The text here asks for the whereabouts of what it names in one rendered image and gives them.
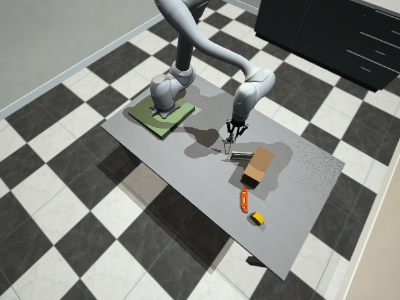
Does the yellow tape measure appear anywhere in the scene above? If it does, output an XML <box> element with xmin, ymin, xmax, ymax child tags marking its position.
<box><xmin>250</xmin><ymin>212</ymin><xmax>265</xmax><ymax>226</ymax></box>

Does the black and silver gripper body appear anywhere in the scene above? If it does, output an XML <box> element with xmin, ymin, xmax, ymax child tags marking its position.
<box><xmin>231</xmin><ymin>118</ymin><xmax>245</xmax><ymax>127</ymax></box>

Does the orange spirit level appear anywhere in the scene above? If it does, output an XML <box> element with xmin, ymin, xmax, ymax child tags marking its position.
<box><xmin>241</xmin><ymin>188</ymin><xmax>248</xmax><ymax>213</ymax></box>

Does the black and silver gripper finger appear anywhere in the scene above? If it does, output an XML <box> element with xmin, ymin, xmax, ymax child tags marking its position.
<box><xmin>226</xmin><ymin>120</ymin><xmax>236</xmax><ymax>140</ymax></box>
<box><xmin>234</xmin><ymin>124</ymin><xmax>248</xmax><ymax>141</ymax></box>

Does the brown wooden cabinet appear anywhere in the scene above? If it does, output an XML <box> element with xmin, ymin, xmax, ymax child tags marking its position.
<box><xmin>230</xmin><ymin>146</ymin><xmax>275</xmax><ymax>189</ymax></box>

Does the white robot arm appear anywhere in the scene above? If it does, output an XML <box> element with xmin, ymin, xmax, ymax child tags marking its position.
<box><xmin>149</xmin><ymin>0</ymin><xmax>275</xmax><ymax>122</ymax></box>

